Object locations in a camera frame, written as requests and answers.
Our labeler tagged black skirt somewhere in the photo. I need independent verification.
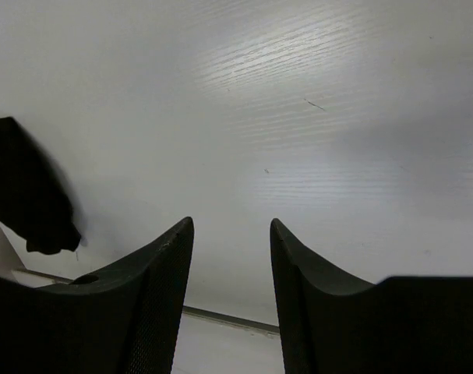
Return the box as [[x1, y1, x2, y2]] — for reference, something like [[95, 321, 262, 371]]
[[0, 117, 82, 255]]

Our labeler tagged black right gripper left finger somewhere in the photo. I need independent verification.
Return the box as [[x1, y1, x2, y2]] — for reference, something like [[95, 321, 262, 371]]
[[0, 217, 194, 373]]

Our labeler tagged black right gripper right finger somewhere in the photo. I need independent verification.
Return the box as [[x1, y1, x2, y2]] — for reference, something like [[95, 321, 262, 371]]
[[270, 219, 473, 373]]

